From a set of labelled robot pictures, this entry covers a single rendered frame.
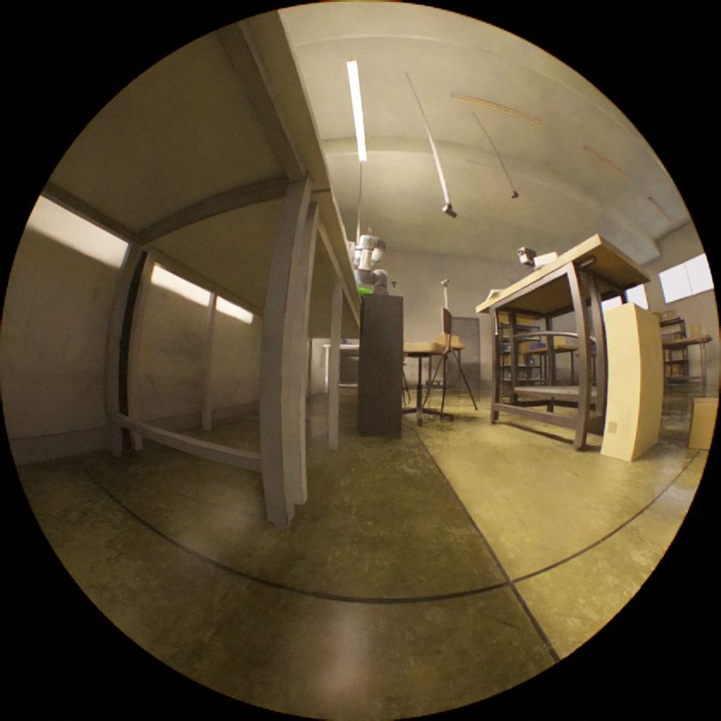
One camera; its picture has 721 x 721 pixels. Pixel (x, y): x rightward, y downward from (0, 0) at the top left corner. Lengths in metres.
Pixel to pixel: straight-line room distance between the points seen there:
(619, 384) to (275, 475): 1.30
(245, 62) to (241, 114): 0.15
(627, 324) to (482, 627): 1.14
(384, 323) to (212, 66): 1.37
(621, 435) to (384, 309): 1.44
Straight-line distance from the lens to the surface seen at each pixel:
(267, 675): 0.38
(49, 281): 1.13
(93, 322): 1.17
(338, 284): 1.17
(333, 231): 0.90
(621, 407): 1.24
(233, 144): 0.68
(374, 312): 1.39
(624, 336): 1.23
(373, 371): 1.34
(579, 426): 1.28
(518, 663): 0.42
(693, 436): 1.62
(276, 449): 0.48
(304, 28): 3.41
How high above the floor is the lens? 0.36
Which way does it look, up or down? 4 degrees up
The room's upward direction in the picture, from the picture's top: 1 degrees clockwise
